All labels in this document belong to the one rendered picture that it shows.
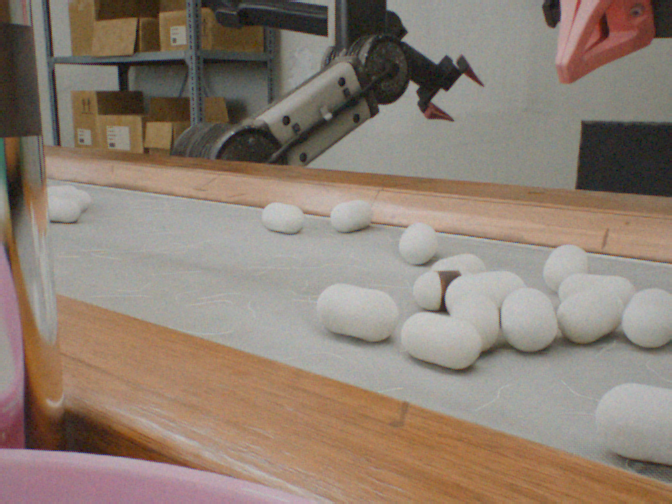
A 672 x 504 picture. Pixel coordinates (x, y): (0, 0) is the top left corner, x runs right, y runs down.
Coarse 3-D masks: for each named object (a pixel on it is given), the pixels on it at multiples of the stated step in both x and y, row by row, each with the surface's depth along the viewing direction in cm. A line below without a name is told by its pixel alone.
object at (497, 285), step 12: (468, 276) 32; (480, 276) 32; (492, 276) 32; (504, 276) 32; (516, 276) 33; (456, 288) 32; (468, 288) 31; (480, 288) 31; (492, 288) 32; (504, 288) 32; (516, 288) 32; (456, 300) 32; (492, 300) 31
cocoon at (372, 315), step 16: (336, 288) 31; (352, 288) 30; (320, 304) 31; (336, 304) 30; (352, 304) 30; (368, 304) 29; (384, 304) 29; (320, 320) 31; (336, 320) 30; (352, 320) 30; (368, 320) 29; (384, 320) 29; (368, 336) 29; (384, 336) 30
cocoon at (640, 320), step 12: (636, 300) 30; (648, 300) 29; (660, 300) 29; (624, 312) 30; (636, 312) 29; (648, 312) 29; (660, 312) 29; (624, 324) 29; (636, 324) 29; (648, 324) 29; (660, 324) 29; (636, 336) 29; (648, 336) 29; (660, 336) 29
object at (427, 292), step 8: (432, 272) 34; (464, 272) 34; (416, 280) 34; (424, 280) 34; (432, 280) 34; (416, 288) 34; (424, 288) 34; (432, 288) 34; (440, 288) 34; (416, 296) 34; (424, 296) 34; (432, 296) 34; (440, 296) 34; (424, 304) 34; (432, 304) 34; (440, 304) 34
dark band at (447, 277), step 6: (444, 270) 35; (450, 270) 34; (456, 270) 34; (444, 276) 34; (450, 276) 34; (456, 276) 34; (444, 282) 34; (450, 282) 34; (444, 288) 34; (444, 294) 34; (444, 300) 34; (444, 306) 34
